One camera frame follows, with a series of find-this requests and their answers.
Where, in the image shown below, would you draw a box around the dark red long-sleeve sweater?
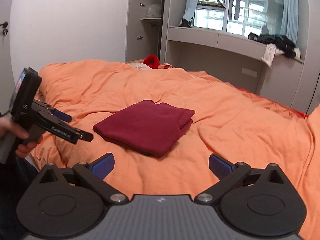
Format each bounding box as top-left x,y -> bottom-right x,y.
93,100 -> 195,158

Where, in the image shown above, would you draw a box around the dark clothes pile on sill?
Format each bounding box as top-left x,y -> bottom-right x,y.
248,33 -> 301,59

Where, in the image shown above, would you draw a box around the person's left hand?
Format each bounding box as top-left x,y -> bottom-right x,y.
0,117 -> 43,158

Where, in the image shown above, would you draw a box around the orange duvet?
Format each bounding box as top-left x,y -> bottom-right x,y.
30,60 -> 319,239

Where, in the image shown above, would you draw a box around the floral patterned fabric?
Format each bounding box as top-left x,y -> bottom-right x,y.
128,62 -> 151,70

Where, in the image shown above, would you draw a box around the red bed sheet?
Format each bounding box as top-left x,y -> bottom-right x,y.
237,87 -> 309,119

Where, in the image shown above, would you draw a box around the red plush item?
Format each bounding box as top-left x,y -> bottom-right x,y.
143,55 -> 160,69

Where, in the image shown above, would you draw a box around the grey window bench desk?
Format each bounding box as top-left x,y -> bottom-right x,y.
160,0 -> 319,114

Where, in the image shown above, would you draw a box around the white cloth hanging off sill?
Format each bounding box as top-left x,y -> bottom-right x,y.
261,43 -> 285,69

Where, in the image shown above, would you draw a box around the plastic bag on shelf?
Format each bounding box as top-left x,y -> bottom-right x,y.
146,4 -> 162,18

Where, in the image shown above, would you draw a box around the grey wardrobe cabinet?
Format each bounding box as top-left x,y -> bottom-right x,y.
126,0 -> 162,62

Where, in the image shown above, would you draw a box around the light blue curtain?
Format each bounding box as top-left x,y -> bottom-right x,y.
280,0 -> 299,43

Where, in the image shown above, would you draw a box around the door handle with lock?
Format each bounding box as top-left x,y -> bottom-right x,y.
0,22 -> 9,36

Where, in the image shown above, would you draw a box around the white wall socket plate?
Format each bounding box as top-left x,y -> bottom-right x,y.
241,68 -> 258,78

